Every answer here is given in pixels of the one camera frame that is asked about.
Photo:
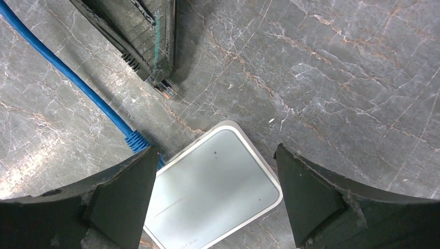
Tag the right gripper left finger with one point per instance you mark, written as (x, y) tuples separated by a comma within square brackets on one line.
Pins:
[(104, 210)]

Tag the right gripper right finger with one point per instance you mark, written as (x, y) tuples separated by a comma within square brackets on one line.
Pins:
[(328, 210)]

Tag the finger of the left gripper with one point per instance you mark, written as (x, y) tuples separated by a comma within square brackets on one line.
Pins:
[(160, 15), (103, 28)]

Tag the white plastic box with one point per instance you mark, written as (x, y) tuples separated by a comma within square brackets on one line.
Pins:
[(212, 188)]

